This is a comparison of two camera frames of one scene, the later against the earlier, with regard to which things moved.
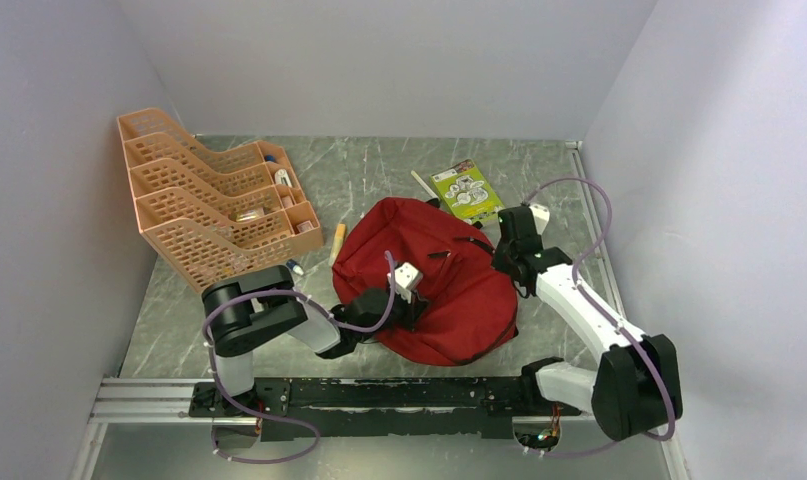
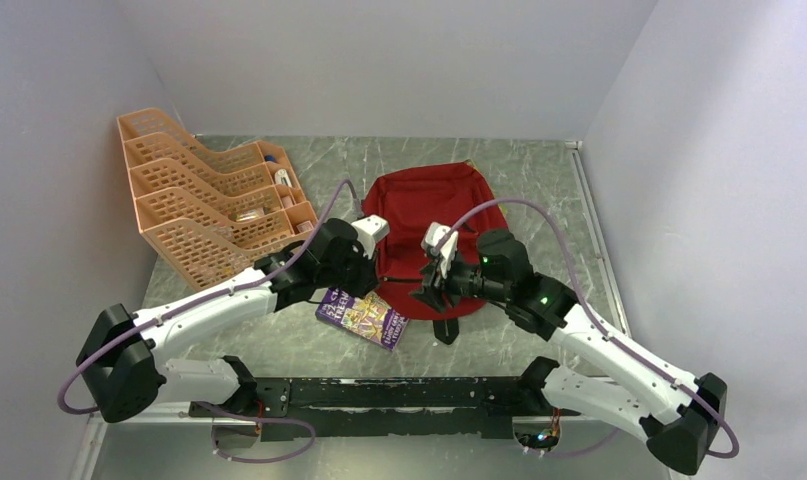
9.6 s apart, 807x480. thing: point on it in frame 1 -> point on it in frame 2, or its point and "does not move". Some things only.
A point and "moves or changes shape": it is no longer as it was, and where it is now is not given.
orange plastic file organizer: (216, 214) does not move
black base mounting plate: (379, 408) does not move
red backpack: (471, 310) moves or changes shape
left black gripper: (413, 311) -> (367, 278)
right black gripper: (498, 252) -> (435, 283)
